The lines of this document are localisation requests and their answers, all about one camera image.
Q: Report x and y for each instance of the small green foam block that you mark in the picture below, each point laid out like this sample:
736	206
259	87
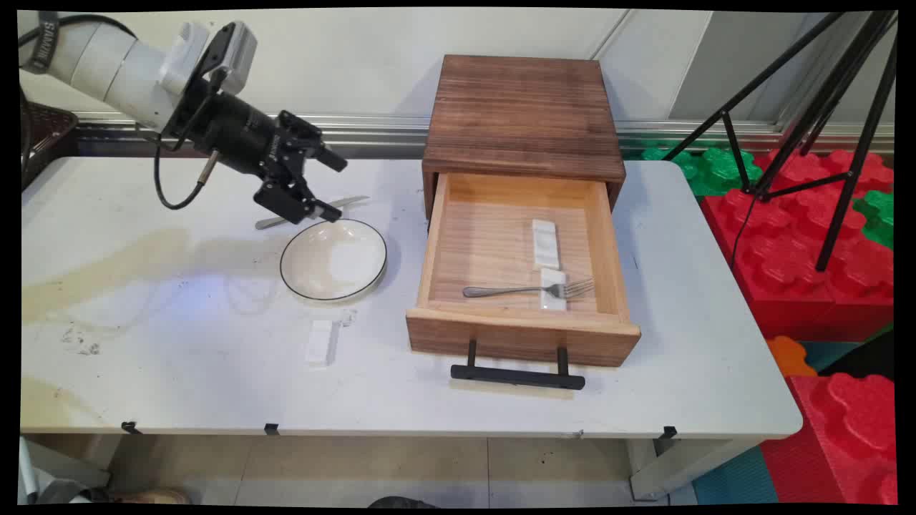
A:
879	214

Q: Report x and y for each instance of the light wooden drawer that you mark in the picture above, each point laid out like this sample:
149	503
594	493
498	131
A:
486	257

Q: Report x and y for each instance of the white table leg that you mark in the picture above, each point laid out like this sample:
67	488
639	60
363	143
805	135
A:
680	468

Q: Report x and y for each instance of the brown mesh basket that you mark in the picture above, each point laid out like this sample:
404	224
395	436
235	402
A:
46	136

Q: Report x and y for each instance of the black tripod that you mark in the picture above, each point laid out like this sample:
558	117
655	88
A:
851	79

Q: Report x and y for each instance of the silver fork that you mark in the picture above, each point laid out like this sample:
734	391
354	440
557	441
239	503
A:
501	290

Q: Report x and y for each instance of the orange foam piece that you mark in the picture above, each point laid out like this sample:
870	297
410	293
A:
787	356

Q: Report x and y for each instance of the white cutlery rest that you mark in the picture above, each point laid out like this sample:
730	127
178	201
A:
553	299
319	343
545	243

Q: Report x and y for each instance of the white plate with black rim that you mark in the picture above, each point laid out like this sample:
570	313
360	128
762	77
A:
333	259

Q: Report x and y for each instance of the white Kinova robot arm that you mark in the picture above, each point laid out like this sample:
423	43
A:
114	64

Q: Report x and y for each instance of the teal foam mat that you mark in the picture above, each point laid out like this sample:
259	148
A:
733	479

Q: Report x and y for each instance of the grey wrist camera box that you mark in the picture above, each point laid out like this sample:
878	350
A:
240	50

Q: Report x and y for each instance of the dark wooden cabinet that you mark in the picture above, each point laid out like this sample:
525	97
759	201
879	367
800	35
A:
522	114

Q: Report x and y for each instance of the silver table knife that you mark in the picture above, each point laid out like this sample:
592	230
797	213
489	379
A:
351	202

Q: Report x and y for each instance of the large red foam block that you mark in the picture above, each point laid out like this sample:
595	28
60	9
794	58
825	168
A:
787	265

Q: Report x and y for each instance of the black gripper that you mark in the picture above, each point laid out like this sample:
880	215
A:
229	132

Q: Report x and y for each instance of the aluminium wall rail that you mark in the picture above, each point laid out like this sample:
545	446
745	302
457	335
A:
372	132

